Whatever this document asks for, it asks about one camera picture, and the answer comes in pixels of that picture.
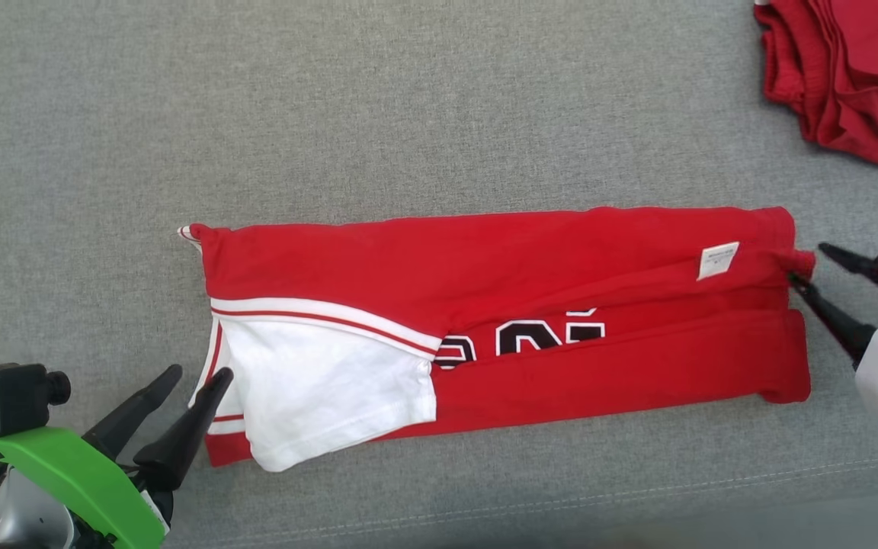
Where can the grey fabric sofa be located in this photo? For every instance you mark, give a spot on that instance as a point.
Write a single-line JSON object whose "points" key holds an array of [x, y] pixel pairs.
{"points": [[408, 114]]}

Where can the red Bulls basketball jersey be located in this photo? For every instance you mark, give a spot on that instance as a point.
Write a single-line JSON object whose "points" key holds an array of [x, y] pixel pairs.
{"points": [[485, 259]]}

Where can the red shorts with white stripe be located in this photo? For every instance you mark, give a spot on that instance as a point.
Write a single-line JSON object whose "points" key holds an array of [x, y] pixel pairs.
{"points": [[866, 76]]}

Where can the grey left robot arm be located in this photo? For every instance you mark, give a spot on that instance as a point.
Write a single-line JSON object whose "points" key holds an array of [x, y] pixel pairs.
{"points": [[24, 518]]}

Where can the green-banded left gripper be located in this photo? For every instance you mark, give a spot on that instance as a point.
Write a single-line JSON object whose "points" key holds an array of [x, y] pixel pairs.
{"points": [[81, 473]]}

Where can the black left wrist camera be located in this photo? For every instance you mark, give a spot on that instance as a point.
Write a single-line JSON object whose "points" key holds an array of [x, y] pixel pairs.
{"points": [[12, 396]]}

